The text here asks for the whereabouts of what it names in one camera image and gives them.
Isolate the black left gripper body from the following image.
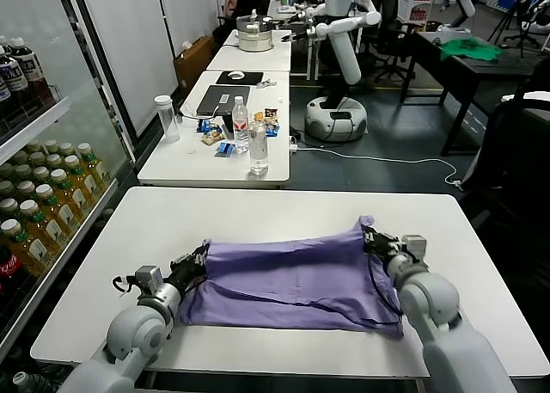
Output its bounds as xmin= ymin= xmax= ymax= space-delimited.
xmin=169 ymin=259 xmax=207 ymax=292

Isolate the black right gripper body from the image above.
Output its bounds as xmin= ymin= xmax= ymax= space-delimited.
xmin=372 ymin=234 xmax=403 ymax=261

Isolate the purple t-shirt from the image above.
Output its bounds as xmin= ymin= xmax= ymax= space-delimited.
xmin=178 ymin=214 xmax=406 ymax=341

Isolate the long white desk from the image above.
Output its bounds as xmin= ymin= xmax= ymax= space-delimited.
xmin=136 ymin=71 xmax=291 ymax=191

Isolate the clear bottle silver cap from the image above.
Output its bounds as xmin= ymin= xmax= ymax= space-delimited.
xmin=247 ymin=121 xmax=269 ymax=177

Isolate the clear jar white lid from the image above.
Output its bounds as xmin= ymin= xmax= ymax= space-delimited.
xmin=153 ymin=95 xmax=180 ymax=144

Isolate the water bottle red label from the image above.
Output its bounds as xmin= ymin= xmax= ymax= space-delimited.
xmin=231 ymin=95 xmax=251 ymax=154

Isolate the closed dark laptop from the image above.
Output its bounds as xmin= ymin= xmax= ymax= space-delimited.
xmin=196 ymin=85 xmax=251 ymax=117

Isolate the black padded office chair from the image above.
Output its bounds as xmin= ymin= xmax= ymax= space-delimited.
xmin=463 ymin=57 xmax=550 ymax=282

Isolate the cola bottle red label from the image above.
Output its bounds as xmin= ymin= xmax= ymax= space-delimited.
xmin=0 ymin=245 xmax=23 ymax=302

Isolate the black mouse pad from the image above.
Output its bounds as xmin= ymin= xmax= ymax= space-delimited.
xmin=215 ymin=71 xmax=264 ymax=87

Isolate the white humanoid robot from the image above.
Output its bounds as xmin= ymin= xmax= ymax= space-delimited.
xmin=281 ymin=0 xmax=382 ymax=144

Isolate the brown cardboard box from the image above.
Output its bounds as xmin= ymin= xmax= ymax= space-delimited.
xmin=173 ymin=38 xmax=215 ymax=94

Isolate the white cooler shelf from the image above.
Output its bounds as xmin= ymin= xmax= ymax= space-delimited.
xmin=0 ymin=96 xmax=72 ymax=153

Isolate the black table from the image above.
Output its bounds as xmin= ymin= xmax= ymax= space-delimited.
xmin=401 ymin=31 xmax=550 ymax=157

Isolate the green cloth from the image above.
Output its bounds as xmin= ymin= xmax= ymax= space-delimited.
xmin=440 ymin=39 xmax=504 ymax=63

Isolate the white side table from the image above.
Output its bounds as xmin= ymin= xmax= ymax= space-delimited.
xmin=500 ymin=89 xmax=550 ymax=111

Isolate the short white desk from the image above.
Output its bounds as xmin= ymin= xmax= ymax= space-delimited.
xmin=205 ymin=30 xmax=293 ymax=74

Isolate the black mesh office chair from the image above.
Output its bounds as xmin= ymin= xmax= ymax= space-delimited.
xmin=371 ymin=0 xmax=416 ymax=83

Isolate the silver rice cooker pot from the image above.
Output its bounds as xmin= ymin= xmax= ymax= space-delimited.
xmin=235 ymin=10 xmax=275 ymax=53

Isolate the red white box rack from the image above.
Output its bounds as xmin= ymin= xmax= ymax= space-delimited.
xmin=403 ymin=0 xmax=436 ymax=24

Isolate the dark tea bottle white cap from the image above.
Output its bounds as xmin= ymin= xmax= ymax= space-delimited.
xmin=8 ymin=38 xmax=45 ymax=107
xmin=0 ymin=46 xmax=26 ymax=113

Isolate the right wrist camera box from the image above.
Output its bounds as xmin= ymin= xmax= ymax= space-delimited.
xmin=401 ymin=234 xmax=428 ymax=261

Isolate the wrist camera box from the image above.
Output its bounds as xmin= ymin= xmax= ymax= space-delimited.
xmin=401 ymin=234 xmax=428 ymax=261
xmin=135 ymin=265 xmax=164 ymax=289

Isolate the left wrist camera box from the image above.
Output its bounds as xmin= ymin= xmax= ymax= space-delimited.
xmin=135 ymin=265 xmax=164 ymax=289

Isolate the white floor cable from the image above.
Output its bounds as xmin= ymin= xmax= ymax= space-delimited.
xmin=297 ymin=145 xmax=463 ymax=187

